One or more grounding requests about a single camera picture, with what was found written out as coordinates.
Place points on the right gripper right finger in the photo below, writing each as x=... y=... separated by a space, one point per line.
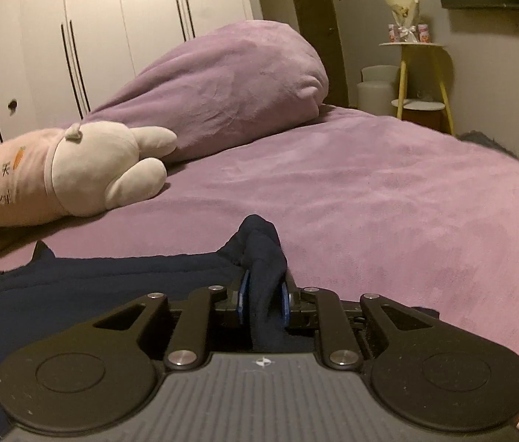
x=421 y=369

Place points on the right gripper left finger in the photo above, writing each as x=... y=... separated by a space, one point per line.
x=100 y=372

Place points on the dark navy zip jacket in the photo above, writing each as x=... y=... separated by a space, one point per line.
x=51 y=293

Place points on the purple bed sheet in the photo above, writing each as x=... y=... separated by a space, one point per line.
x=360 y=203

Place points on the pink long bunny plush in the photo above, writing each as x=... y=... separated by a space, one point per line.
x=81 y=171

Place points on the white round stool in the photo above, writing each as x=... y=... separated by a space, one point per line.
x=377 y=89

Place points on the yellow side table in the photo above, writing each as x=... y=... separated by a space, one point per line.
x=423 y=81

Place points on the white wardrobe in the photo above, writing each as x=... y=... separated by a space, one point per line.
x=61 y=59

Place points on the purple folded duvet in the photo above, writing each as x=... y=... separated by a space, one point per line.
x=228 y=88

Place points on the cream wrapped bouquet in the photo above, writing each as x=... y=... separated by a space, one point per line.
x=406 y=17

